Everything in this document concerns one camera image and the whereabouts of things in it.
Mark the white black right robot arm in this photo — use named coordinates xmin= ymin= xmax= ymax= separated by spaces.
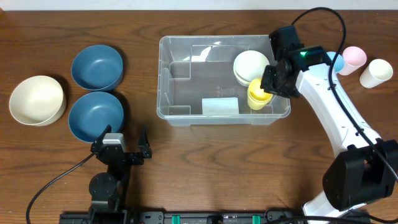
xmin=261 ymin=26 xmax=397 ymax=217

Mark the black cable right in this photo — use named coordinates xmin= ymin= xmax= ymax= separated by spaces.
xmin=291 ymin=6 xmax=398 ymax=184

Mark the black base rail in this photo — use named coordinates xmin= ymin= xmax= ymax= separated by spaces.
xmin=59 ymin=210 xmax=298 ymax=224

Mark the yellow plastic cup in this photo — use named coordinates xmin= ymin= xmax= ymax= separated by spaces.
xmin=248 ymin=78 xmax=273 ymax=110

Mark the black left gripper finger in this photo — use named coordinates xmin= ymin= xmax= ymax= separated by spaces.
xmin=137 ymin=126 xmax=152 ymax=158
xmin=91 ymin=124 xmax=111 ymax=152

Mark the light blue plastic cup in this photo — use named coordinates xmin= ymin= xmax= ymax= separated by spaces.
xmin=327 ymin=51 xmax=345 ymax=73

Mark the pink plastic cup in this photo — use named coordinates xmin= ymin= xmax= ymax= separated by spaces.
xmin=338 ymin=46 xmax=367 ymax=76

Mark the blue bowl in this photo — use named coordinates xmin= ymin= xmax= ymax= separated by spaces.
xmin=68 ymin=91 xmax=124 ymax=142
xmin=71 ymin=45 xmax=124 ymax=91

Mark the blue bowl near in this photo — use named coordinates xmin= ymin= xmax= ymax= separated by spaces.
xmin=68 ymin=91 xmax=124 ymax=142

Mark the black cable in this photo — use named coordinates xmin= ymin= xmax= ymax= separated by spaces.
xmin=25 ymin=152 xmax=96 ymax=224
xmin=291 ymin=6 xmax=398 ymax=184

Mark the cream plastic cup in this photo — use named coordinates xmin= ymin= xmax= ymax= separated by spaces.
xmin=359 ymin=59 xmax=393 ymax=88

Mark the black cable left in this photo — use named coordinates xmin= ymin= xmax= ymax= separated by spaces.
xmin=25 ymin=152 xmax=96 ymax=224

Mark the blue bowl far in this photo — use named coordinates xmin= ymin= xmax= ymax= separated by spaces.
xmin=71 ymin=45 xmax=124 ymax=91

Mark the white small bowl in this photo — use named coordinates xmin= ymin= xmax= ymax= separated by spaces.
xmin=233 ymin=50 xmax=270 ymax=83

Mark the cream large bowl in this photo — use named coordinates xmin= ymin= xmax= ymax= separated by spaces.
xmin=9 ymin=75 xmax=67 ymax=126

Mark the clear plastic storage bin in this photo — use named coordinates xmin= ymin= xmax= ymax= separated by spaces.
xmin=157 ymin=35 xmax=291 ymax=126

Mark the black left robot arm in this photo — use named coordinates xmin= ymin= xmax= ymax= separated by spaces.
xmin=87 ymin=125 xmax=152 ymax=224

